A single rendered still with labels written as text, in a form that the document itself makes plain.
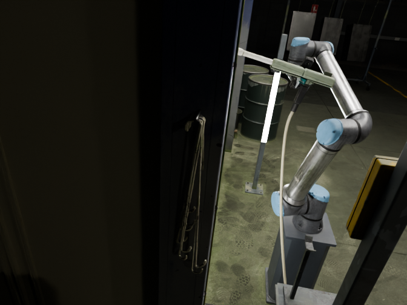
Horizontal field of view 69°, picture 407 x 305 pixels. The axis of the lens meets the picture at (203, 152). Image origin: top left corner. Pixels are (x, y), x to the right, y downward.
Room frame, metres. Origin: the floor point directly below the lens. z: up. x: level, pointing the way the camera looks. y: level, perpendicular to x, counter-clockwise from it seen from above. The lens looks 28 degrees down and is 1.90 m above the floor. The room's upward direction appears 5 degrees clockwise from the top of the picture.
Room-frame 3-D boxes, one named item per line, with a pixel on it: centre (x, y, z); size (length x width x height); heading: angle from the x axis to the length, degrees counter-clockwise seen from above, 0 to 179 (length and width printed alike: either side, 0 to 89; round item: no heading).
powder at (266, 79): (4.31, -0.83, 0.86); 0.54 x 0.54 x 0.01
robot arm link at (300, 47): (1.74, -0.48, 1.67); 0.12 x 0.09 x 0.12; 104
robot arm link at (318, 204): (1.50, -0.70, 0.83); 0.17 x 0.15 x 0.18; 104
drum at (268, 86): (4.30, -0.83, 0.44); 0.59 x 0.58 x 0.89; 8
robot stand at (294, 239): (1.50, -0.71, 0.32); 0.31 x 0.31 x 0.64; 83
